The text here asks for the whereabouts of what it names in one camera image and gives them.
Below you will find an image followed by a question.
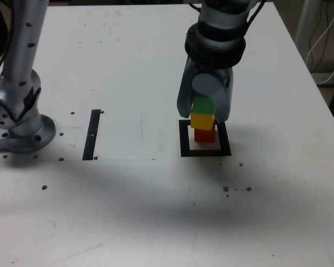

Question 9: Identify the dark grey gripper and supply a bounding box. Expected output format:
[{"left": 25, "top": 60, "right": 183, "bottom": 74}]
[{"left": 176, "top": 56, "right": 235, "bottom": 123}]

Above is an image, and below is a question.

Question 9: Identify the green cube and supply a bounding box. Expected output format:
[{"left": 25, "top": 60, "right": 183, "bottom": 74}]
[{"left": 191, "top": 95, "right": 214, "bottom": 115}]

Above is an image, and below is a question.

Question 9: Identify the yellow cube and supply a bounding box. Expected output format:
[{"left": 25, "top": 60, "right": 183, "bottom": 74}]
[{"left": 189, "top": 111, "right": 215, "bottom": 131}]

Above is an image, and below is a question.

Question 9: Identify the red cube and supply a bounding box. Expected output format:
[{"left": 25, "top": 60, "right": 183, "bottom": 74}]
[{"left": 194, "top": 118, "right": 220, "bottom": 144}]

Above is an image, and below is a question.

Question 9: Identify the black tape square outline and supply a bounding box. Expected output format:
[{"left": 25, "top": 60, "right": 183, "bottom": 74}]
[{"left": 178, "top": 118, "right": 232, "bottom": 158}]

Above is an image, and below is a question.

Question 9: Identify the black tape strip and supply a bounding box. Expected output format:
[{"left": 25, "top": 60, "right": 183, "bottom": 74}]
[{"left": 82, "top": 109, "right": 101, "bottom": 161}]

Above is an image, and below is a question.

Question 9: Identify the white vertical post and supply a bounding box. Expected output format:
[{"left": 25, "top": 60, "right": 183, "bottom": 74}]
[{"left": 294, "top": 0, "right": 314, "bottom": 42}]

